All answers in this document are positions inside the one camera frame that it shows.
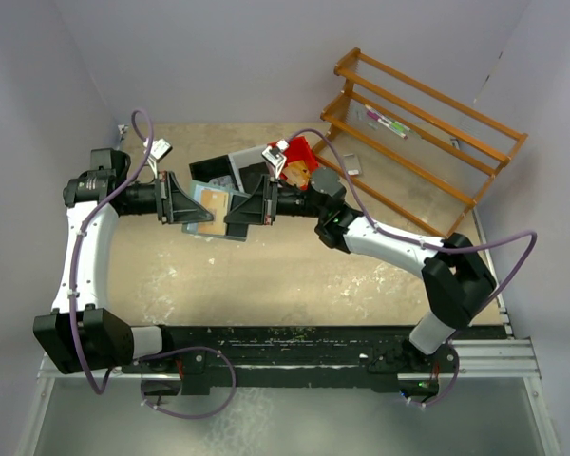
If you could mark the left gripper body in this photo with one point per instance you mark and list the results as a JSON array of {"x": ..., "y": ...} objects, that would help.
[{"x": 164, "y": 198}]

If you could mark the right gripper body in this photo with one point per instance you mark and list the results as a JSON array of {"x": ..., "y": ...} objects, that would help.
[{"x": 269, "y": 189}]

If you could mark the black card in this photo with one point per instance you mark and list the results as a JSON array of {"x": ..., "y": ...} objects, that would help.
[{"x": 237, "y": 232}]

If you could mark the orange card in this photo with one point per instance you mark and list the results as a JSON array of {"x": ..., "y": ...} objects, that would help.
[{"x": 216, "y": 202}]

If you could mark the green card holder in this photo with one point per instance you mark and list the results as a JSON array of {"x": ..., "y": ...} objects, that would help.
[{"x": 195, "y": 188}]

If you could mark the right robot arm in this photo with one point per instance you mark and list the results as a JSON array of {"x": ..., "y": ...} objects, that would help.
[{"x": 456, "y": 279}]

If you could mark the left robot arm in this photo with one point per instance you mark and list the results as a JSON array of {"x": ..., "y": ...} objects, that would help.
[{"x": 80, "y": 333}]

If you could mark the white cards in black bin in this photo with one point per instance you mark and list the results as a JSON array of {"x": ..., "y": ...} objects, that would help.
[{"x": 223, "y": 181}]

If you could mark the orange cards in red bin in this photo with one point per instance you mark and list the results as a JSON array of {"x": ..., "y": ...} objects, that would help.
[{"x": 297, "y": 174}]

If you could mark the white bin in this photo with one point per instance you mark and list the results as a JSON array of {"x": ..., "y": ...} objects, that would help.
[{"x": 248, "y": 167}]

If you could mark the black bin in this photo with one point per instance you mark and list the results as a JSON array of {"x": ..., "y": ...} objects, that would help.
[{"x": 205, "y": 170}]

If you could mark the red bin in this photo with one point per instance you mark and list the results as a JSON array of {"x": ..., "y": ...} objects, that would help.
[{"x": 299, "y": 149}]

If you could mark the pink marker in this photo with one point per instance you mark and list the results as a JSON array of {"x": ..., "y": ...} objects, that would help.
[{"x": 402, "y": 136}]

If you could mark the green marker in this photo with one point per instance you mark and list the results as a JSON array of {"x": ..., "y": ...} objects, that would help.
[{"x": 386, "y": 121}]

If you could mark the wooden rack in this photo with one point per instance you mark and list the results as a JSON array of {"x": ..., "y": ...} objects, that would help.
[{"x": 434, "y": 180}]

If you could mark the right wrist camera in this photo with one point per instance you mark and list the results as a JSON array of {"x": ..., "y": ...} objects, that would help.
[{"x": 275, "y": 156}]

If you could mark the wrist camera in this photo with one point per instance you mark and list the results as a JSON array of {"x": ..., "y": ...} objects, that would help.
[
  {"x": 275, "y": 156},
  {"x": 160, "y": 149}
]

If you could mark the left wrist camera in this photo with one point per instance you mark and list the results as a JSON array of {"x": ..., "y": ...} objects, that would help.
[{"x": 160, "y": 149}]

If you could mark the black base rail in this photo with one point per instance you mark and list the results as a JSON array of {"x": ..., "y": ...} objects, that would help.
[{"x": 377, "y": 358}]

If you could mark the aluminium frame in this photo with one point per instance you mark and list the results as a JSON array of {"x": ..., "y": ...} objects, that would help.
[{"x": 493, "y": 407}]

